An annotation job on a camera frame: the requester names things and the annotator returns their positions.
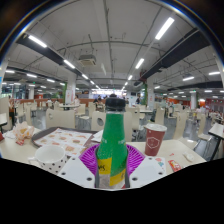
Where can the ceiling strip lights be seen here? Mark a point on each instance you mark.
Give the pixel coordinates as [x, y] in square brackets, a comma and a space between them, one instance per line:
[165, 28]

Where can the white mug with dark dots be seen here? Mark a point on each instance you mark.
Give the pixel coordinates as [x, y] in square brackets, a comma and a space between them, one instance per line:
[50, 160]

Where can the white paper napkin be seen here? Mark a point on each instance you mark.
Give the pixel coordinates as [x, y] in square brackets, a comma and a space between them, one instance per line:
[97, 136]

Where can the small red sauce packet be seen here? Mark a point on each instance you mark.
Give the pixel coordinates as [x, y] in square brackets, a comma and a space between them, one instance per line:
[20, 142]

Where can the colourful sticker leaflet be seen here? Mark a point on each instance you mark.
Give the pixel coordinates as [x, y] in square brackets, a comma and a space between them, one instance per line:
[160, 162]

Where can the dark brown food tray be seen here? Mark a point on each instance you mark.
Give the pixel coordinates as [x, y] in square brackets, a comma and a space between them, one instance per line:
[38, 133]

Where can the green drink bottle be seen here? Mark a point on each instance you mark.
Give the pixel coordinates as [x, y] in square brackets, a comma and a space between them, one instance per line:
[112, 143]

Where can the beige side table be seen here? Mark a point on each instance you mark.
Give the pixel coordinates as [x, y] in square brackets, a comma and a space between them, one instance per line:
[216, 130]

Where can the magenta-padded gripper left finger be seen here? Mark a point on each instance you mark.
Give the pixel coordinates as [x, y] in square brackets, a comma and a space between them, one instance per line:
[87, 160]

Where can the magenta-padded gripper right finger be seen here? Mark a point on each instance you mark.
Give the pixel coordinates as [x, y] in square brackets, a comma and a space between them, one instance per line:
[136, 160]

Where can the red paper cup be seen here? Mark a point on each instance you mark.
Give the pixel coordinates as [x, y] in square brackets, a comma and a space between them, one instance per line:
[154, 140]

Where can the person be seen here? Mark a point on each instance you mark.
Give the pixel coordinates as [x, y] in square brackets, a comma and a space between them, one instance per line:
[76, 100]

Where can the small white packet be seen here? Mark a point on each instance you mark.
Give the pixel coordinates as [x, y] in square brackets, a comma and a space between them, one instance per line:
[189, 156]

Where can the ceiling air conditioner unit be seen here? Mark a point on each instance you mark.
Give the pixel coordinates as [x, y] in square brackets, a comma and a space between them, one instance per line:
[87, 60]

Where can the beige chairs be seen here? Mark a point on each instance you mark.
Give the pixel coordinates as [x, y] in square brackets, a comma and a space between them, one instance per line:
[61, 119]

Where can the printed paper tray liner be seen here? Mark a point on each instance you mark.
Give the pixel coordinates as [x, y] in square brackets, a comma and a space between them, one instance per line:
[63, 137]

